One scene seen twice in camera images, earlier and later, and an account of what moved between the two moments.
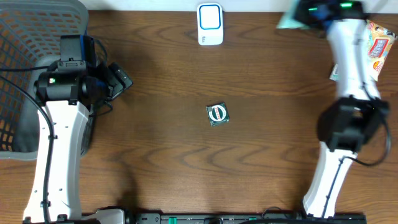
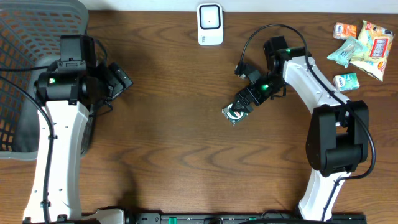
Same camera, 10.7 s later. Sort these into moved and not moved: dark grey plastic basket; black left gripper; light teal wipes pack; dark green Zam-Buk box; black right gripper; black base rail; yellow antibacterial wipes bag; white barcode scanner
Moved: light teal wipes pack; black right gripper; dark green Zam-Buk box
Not moved: dark grey plastic basket; black base rail; yellow antibacterial wipes bag; white barcode scanner; black left gripper
